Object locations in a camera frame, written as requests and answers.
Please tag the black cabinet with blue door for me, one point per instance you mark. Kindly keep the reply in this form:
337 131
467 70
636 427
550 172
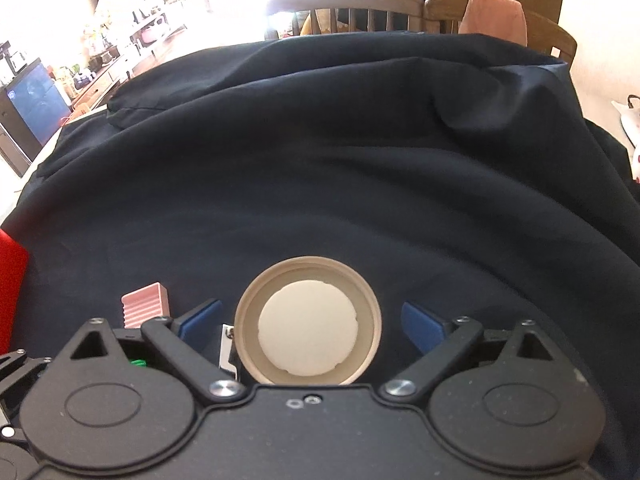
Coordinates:
30 105

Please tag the pink towel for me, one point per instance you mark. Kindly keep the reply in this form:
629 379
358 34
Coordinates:
492 12

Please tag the small green plastic piece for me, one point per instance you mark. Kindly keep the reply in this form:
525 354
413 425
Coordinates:
137 361

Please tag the potted flowers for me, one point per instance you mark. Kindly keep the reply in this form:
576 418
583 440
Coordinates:
97 35

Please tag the red storage box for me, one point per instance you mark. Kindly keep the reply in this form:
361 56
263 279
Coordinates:
11 290

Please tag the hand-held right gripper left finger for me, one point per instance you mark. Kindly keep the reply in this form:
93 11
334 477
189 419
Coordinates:
200 322

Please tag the low wooden sideboard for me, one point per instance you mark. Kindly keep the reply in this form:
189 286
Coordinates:
107 80

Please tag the gold jar lid white liner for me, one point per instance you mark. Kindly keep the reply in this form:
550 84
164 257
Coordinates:
307 320

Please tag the pink ribbed soap dish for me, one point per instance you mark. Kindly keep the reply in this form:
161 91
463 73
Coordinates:
145 306

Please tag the dark navy cloth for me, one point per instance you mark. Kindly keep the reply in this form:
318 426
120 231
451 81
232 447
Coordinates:
325 170

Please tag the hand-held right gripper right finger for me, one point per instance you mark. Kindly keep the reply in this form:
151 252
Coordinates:
422 325

